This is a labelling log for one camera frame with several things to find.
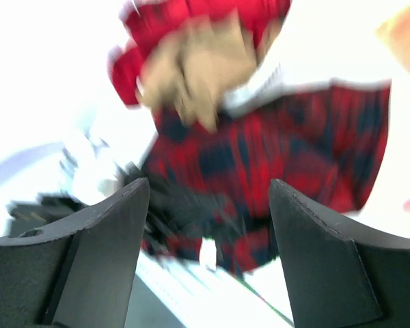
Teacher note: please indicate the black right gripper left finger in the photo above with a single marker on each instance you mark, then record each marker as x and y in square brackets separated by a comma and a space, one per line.
[77, 271]

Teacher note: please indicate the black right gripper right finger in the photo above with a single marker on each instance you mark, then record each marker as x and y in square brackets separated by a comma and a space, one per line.
[338, 272]

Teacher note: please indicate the red plaid skirt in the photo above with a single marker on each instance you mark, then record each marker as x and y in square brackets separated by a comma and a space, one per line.
[327, 144]

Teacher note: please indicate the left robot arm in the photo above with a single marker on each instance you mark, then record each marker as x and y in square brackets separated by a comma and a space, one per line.
[78, 162]

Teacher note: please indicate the white laundry basket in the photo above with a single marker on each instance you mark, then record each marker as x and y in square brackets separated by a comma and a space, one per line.
[268, 84]

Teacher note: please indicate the tan garment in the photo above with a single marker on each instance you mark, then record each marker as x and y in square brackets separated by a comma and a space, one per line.
[193, 67]

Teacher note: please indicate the pink shirt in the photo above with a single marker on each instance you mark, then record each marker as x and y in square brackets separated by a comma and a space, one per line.
[395, 34]

